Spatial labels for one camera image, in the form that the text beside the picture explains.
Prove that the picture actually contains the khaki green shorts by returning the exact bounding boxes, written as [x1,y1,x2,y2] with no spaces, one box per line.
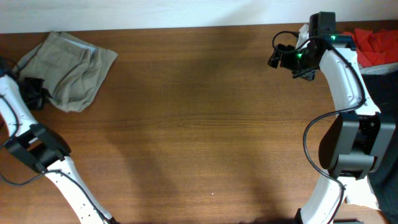
[13,32,118,112]

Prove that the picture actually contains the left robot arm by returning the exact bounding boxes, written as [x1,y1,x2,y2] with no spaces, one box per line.
[1,58,116,224]

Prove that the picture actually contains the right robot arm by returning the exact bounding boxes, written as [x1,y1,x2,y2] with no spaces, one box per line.
[268,32,396,223]

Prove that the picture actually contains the red cloth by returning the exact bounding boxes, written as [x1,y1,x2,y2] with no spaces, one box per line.
[343,28,397,67]

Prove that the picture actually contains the dark navy garment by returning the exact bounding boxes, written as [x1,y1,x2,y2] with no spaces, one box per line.
[360,70,398,224]

